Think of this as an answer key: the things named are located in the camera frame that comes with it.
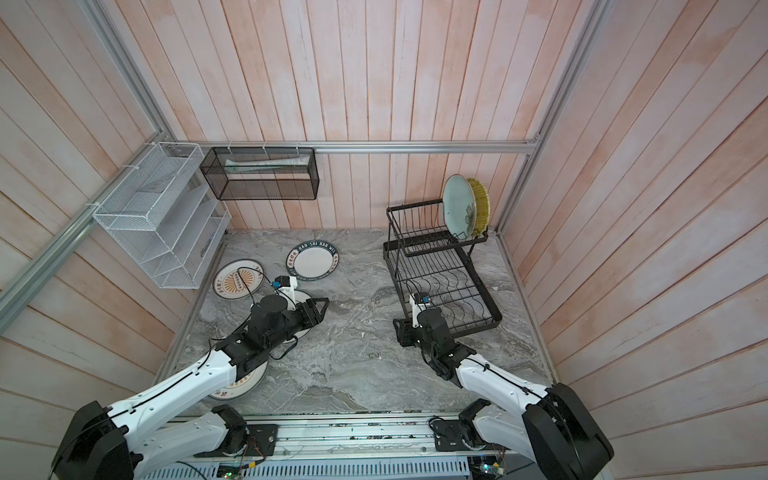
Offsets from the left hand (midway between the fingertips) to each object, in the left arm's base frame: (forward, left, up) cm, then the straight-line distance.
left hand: (324, 308), depth 80 cm
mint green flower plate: (+30, -40, +10) cm, 51 cm away
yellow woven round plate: (+23, -44, +17) cm, 52 cm away
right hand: (+1, -21, -8) cm, 23 cm away
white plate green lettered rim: (+30, +11, -16) cm, 36 cm away
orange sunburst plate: (+20, +35, -15) cm, 43 cm away
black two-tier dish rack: (+28, -31, -14) cm, 44 cm away
